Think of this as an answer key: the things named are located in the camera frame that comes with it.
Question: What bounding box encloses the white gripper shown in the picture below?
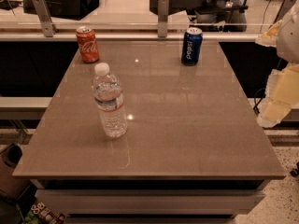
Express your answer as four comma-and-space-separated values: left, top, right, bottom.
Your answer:
255, 1, 299, 128

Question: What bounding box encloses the clear plastic water bottle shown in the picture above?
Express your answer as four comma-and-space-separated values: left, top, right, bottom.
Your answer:
92, 63, 127, 138

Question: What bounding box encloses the blue pepsi can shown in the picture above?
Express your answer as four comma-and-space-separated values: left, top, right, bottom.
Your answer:
181, 27, 203, 66

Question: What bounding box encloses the red coke can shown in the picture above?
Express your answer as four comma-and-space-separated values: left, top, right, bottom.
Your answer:
76, 26, 99, 63

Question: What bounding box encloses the dark equipment behind glass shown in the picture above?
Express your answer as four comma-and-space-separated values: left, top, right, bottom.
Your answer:
149, 0, 286, 25

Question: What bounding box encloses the colourful snack bag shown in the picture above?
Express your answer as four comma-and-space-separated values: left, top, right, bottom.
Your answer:
22, 200, 65, 224

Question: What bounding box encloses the brown bin with hole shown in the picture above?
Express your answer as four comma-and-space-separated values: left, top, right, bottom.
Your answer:
0, 144, 30, 199

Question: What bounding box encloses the black cable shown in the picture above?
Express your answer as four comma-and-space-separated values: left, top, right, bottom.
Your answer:
252, 87, 267, 114

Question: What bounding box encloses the right metal rail bracket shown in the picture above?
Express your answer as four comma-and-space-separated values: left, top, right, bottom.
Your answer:
274, 0, 297, 23

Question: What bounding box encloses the left metal rail bracket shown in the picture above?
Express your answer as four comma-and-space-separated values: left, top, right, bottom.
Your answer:
32, 0, 56, 37

